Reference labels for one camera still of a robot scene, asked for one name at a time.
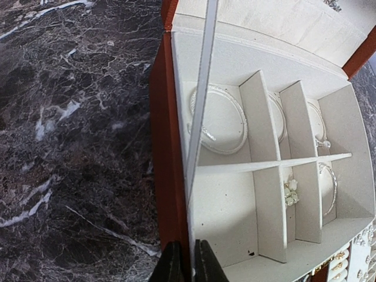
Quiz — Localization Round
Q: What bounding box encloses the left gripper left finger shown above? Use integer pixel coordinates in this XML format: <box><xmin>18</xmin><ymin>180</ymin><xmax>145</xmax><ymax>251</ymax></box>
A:
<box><xmin>148</xmin><ymin>241</ymin><xmax>182</xmax><ymax>282</ymax></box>

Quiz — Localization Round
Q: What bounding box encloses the silver bangle bracelet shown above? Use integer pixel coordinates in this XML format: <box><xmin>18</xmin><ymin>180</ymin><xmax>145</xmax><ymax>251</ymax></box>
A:
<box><xmin>307</xmin><ymin>99</ymin><xmax>333</xmax><ymax>149</ymax></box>

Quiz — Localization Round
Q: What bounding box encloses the red jewelry tray insert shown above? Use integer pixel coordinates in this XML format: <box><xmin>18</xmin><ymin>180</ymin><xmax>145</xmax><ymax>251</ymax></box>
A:
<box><xmin>301</xmin><ymin>221</ymin><xmax>375</xmax><ymax>282</ymax></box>

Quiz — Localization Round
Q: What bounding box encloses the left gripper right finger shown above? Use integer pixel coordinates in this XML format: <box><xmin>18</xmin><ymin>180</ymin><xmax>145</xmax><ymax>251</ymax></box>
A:
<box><xmin>194</xmin><ymin>240</ymin><xmax>228</xmax><ymax>282</ymax></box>

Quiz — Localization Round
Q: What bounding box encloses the silver snake bracelet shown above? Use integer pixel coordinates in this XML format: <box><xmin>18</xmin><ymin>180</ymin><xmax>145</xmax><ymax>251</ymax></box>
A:
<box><xmin>189</xmin><ymin>83</ymin><xmax>248</xmax><ymax>156</ymax></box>

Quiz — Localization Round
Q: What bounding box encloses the red wooden jewelry box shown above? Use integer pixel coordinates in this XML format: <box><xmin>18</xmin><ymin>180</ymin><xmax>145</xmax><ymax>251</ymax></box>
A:
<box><xmin>149</xmin><ymin>1</ymin><xmax>375</xmax><ymax>281</ymax></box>

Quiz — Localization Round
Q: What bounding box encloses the silver cuff bracelet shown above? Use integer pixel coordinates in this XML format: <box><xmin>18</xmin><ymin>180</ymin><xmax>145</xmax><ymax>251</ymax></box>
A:
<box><xmin>318</xmin><ymin>162</ymin><xmax>338</xmax><ymax>217</ymax></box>

